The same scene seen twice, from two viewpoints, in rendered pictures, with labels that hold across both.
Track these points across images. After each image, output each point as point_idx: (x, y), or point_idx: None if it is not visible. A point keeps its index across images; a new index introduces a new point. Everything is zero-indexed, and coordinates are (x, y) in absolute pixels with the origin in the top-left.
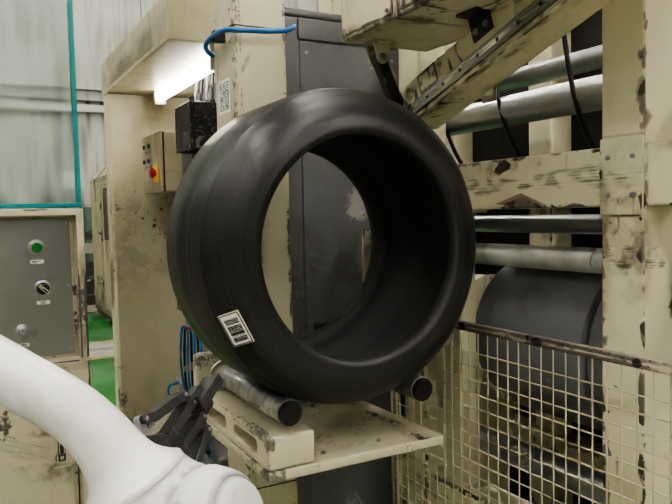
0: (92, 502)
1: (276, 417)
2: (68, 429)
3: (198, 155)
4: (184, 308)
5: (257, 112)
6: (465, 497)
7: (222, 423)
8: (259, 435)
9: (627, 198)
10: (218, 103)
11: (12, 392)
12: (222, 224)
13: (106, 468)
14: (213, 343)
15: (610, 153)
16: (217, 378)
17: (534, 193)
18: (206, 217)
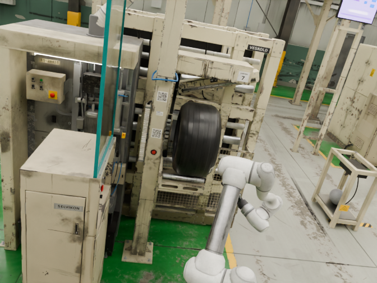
0: (275, 206)
1: (203, 182)
2: (276, 199)
3: (194, 129)
4: (188, 166)
5: (212, 119)
6: None
7: (169, 187)
8: (200, 187)
9: (225, 115)
10: (156, 96)
11: (274, 198)
12: (217, 150)
13: (276, 201)
14: (196, 172)
15: (223, 106)
16: None
17: None
18: (215, 149)
